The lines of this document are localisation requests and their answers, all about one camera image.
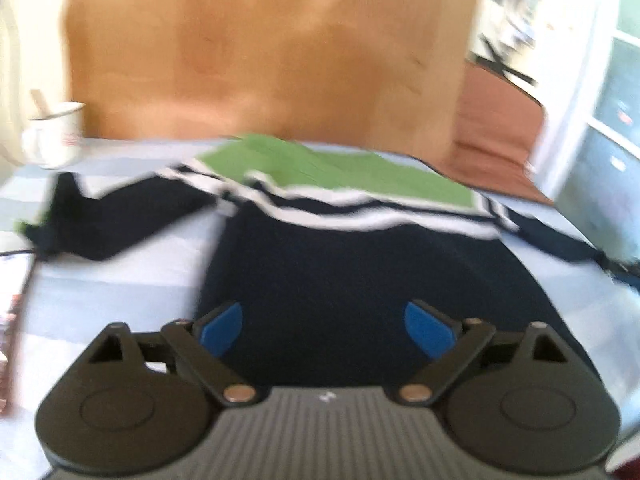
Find navy green striped sweater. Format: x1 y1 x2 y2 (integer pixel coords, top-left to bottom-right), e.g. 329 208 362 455
17 132 640 391

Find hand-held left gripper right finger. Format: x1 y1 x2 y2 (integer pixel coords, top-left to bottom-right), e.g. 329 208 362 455
395 299 571 407

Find black cluttered rack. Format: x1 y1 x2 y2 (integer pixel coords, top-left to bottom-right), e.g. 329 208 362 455
467 0 548 87

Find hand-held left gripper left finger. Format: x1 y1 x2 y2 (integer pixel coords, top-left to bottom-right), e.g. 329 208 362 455
87 301 258 407

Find pale stirring stick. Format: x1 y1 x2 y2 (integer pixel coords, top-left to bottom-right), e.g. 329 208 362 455
30 89 54 119

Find white mug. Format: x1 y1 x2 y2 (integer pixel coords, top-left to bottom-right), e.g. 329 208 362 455
20 101 86 170

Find striped light blue bedsheet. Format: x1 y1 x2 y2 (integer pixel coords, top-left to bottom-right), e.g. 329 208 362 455
0 135 640 480

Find white framed glass door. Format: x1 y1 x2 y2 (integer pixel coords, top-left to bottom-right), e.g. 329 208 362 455
529 0 640 266

